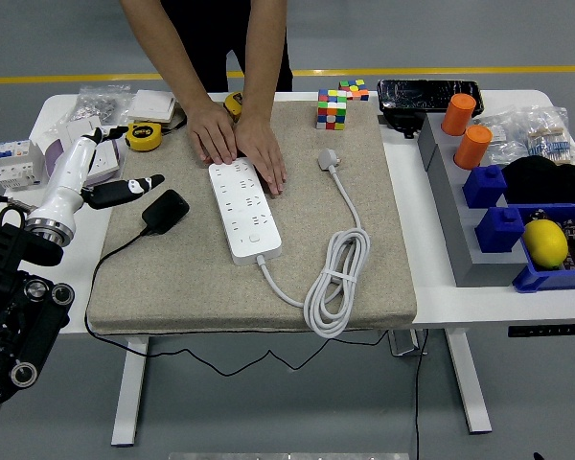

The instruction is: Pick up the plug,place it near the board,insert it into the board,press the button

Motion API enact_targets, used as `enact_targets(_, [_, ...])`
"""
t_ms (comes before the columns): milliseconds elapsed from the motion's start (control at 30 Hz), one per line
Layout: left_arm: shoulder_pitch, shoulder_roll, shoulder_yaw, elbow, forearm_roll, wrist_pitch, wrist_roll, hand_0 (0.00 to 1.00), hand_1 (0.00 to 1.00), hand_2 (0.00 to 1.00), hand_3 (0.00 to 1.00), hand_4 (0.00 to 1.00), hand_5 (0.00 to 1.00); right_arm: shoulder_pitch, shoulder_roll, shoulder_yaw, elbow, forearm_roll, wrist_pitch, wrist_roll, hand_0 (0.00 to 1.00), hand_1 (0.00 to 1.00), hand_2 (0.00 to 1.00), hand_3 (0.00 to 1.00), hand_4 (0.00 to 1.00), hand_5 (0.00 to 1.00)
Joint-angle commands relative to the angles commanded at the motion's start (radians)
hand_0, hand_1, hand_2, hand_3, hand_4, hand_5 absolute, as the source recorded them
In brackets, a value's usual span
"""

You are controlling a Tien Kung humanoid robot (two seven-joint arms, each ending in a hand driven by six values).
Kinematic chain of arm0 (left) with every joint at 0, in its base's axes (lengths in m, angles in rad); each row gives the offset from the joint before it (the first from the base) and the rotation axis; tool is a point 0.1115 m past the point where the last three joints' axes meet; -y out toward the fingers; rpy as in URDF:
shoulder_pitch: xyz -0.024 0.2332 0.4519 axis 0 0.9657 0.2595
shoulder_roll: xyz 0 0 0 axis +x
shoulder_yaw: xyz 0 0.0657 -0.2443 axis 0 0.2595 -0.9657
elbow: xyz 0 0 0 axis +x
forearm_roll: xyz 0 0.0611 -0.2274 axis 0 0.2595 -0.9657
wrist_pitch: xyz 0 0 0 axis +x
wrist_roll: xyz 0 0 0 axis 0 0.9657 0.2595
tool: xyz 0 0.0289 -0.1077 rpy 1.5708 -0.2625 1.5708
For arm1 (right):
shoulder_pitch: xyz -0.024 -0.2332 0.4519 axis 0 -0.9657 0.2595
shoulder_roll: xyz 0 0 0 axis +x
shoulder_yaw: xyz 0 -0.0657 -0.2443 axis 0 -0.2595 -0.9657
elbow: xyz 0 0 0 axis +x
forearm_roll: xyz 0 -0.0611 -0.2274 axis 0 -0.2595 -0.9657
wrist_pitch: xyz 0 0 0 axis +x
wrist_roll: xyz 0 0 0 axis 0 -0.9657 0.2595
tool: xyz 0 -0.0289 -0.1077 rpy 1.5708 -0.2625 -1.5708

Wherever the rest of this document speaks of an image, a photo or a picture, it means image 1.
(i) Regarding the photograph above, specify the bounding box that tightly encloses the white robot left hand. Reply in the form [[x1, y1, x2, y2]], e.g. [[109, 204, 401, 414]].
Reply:
[[27, 125, 166, 231]]

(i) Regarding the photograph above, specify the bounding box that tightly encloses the person's right hand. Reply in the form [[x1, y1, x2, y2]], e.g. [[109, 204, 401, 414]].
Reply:
[[186, 101, 239, 167]]

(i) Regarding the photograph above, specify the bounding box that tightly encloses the person's left hand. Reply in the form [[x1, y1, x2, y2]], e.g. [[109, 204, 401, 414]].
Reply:
[[233, 117, 288, 196]]

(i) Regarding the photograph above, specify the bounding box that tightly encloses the white power strip with cord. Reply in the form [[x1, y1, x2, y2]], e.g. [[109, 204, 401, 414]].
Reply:
[[207, 147, 371, 340]]

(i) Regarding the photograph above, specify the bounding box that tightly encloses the black plug with cord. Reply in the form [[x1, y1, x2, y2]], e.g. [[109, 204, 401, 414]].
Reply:
[[84, 189, 394, 379]]

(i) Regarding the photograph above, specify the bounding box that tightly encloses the purple bowl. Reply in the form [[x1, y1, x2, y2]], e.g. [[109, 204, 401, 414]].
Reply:
[[41, 127, 127, 189]]

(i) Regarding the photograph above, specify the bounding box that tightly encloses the yellow tape measure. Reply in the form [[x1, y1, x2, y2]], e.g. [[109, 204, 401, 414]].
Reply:
[[125, 116, 189, 153], [223, 90, 244, 124]]

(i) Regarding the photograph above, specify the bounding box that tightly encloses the white circuit breaker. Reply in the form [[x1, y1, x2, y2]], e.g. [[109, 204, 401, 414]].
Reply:
[[0, 138, 46, 193]]

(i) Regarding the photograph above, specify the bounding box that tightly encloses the clear bag of screws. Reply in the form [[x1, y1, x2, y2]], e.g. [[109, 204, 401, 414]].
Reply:
[[69, 84, 133, 127]]

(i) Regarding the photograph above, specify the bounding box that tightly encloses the multicoloured puzzle cube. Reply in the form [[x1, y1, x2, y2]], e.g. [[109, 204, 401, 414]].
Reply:
[[315, 88, 349, 130], [338, 79, 370, 103]]

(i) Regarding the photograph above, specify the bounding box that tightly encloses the white table leg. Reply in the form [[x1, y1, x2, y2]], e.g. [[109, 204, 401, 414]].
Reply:
[[443, 329, 494, 435], [110, 334, 150, 448]]

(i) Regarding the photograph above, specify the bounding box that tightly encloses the person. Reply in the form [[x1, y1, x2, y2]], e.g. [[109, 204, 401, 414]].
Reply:
[[160, 0, 294, 93]]

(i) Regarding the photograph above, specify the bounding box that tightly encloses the black table control panel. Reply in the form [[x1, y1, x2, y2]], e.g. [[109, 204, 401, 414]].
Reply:
[[507, 323, 575, 339]]

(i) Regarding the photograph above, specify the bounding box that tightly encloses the grey-brown mat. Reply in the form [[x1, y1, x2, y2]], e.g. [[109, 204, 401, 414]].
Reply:
[[85, 99, 419, 336]]

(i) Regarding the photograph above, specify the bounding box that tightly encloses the black glossy rectangular device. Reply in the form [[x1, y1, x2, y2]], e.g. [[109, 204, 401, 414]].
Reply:
[[377, 79, 485, 116]]

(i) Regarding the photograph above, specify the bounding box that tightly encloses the blue plastic bin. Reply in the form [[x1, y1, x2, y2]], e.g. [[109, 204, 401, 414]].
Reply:
[[511, 200, 575, 293]]

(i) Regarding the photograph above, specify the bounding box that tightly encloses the orange cylinder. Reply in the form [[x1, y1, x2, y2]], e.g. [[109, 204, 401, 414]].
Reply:
[[441, 93, 477, 137], [453, 125, 494, 172]]

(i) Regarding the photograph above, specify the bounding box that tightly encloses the yellow lemon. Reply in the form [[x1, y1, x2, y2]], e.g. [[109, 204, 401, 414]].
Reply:
[[521, 218, 570, 270]]

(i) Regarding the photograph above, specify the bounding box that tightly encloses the grey stepped block holder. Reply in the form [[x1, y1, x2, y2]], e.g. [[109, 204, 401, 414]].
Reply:
[[416, 113, 531, 288]]

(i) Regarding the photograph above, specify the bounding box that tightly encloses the blue block with knob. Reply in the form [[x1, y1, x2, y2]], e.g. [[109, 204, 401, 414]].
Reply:
[[462, 165, 509, 210], [474, 205, 526, 255]]

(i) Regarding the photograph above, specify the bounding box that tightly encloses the clear plastic bag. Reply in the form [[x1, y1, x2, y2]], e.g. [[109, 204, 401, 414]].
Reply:
[[478, 113, 532, 168]]

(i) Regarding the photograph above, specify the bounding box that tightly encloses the black cloth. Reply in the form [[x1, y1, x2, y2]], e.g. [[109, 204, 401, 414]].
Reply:
[[500, 155, 575, 206]]

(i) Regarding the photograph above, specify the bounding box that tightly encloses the clear bag of resistors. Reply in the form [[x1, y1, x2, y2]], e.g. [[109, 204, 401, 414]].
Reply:
[[524, 105, 575, 164]]

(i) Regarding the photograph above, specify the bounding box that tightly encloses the white wall socket panel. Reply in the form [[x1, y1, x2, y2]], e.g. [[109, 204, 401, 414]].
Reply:
[[83, 142, 122, 183]]

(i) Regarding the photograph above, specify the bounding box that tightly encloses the white wall switch panel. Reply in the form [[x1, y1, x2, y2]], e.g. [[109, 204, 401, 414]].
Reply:
[[126, 89, 178, 125], [52, 119, 103, 146]]

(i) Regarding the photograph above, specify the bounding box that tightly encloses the black hanging cable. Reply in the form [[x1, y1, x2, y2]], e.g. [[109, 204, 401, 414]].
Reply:
[[413, 329, 430, 460]]

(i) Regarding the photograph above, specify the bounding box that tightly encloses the black stand bracket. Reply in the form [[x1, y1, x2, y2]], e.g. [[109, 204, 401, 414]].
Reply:
[[380, 108, 427, 140]]

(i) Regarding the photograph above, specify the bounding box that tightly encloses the grey metal bracket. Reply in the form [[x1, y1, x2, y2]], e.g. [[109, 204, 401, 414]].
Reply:
[[387, 329, 428, 358]]

